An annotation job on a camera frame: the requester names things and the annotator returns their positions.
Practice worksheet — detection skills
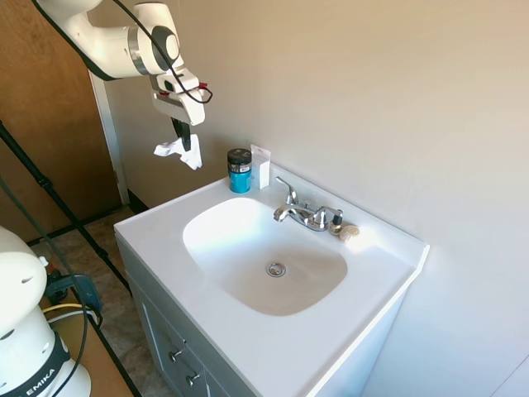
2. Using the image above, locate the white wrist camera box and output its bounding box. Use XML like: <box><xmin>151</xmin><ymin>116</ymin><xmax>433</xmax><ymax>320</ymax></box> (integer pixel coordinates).
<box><xmin>155</xmin><ymin>69</ymin><xmax>200</xmax><ymax>95</ymax></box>

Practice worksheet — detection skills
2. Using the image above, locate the beige seashell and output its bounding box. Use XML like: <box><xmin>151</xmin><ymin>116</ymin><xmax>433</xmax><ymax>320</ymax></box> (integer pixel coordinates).
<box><xmin>337</xmin><ymin>224</ymin><xmax>361</xmax><ymax>242</ymax></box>

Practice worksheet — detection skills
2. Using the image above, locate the teal jar with black lid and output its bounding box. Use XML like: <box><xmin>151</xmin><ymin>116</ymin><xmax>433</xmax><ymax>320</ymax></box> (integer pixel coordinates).
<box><xmin>226</xmin><ymin>147</ymin><xmax>254</xmax><ymax>194</ymax></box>

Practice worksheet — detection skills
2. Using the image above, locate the chrome two-handle faucet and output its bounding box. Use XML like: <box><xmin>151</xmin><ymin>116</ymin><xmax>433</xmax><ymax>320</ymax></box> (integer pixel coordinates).
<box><xmin>272</xmin><ymin>176</ymin><xmax>344</xmax><ymax>232</ymax></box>

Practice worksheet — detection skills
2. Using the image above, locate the white door frame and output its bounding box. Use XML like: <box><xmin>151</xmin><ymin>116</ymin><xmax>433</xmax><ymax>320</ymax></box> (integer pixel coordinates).
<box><xmin>87</xmin><ymin>68</ymin><xmax>131</xmax><ymax>206</ymax></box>

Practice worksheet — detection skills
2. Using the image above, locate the small bottle with black cap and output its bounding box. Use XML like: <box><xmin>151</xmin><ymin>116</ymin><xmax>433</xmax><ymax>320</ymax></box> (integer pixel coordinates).
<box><xmin>328</xmin><ymin>209</ymin><xmax>346</xmax><ymax>235</ymax></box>

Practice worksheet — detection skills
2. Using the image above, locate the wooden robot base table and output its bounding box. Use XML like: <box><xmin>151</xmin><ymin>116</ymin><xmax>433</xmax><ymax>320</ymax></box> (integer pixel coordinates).
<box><xmin>31</xmin><ymin>243</ymin><xmax>142</xmax><ymax>397</ymax></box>

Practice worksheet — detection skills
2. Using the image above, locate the white tissue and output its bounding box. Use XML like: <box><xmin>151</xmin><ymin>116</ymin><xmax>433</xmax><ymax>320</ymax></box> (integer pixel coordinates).
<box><xmin>152</xmin><ymin>133</ymin><xmax>205</xmax><ymax>172</ymax></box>

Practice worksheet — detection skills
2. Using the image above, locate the blue clamp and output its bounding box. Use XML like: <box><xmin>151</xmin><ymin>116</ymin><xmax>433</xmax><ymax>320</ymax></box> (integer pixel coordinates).
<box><xmin>45</xmin><ymin>270</ymin><xmax>104</xmax><ymax>328</ymax></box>

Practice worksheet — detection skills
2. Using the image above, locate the black tripod leg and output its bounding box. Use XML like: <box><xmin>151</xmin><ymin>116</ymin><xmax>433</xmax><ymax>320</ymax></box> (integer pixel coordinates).
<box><xmin>0</xmin><ymin>119</ymin><xmax>131</xmax><ymax>295</ymax></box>

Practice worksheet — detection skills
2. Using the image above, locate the brown wooden door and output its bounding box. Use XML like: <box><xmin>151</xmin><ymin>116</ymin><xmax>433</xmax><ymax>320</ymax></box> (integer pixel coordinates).
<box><xmin>0</xmin><ymin>0</ymin><xmax>122</xmax><ymax>250</ymax></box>

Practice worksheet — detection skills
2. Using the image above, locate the small white carton box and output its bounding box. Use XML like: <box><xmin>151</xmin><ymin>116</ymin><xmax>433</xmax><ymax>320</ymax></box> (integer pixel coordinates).
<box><xmin>249</xmin><ymin>144</ymin><xmax>273</xmax><ymax>191</ymax></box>

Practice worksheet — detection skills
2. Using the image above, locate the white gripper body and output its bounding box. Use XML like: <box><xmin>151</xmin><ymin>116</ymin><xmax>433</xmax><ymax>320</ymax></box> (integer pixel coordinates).
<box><xmin>151</xmin><ymin>88</ymin><xmax>207</xmax><ymax>127</ymax></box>

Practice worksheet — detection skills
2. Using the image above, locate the yellow cable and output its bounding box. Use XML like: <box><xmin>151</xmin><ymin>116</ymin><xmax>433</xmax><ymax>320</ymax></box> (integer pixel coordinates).
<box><xmin>41</xmin><ymin>303</ymin><xmax>102</xmax><ymax>326</ymax></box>

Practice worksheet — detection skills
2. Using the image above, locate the black base cable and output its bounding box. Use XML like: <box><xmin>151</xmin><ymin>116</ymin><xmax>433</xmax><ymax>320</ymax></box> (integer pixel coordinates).
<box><xmin>0</xmin><ymin>173</ymin><xmax>104</xmax><ymax>397</ymax></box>

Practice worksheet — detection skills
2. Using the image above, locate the white vanity sink top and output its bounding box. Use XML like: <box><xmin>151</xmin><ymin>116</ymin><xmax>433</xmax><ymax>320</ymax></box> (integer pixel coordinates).
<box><xmin>113</xmin><ymin>163</ymin><xmax>431</xmax><ymax>397</ymax></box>

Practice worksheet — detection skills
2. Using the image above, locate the grey vanity cabinet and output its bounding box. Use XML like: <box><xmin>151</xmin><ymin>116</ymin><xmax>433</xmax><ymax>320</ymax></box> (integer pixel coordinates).
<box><xmin>117</xmin><ymin>237</ymin><xmax>410</xmax><ymax>397</ymax></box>

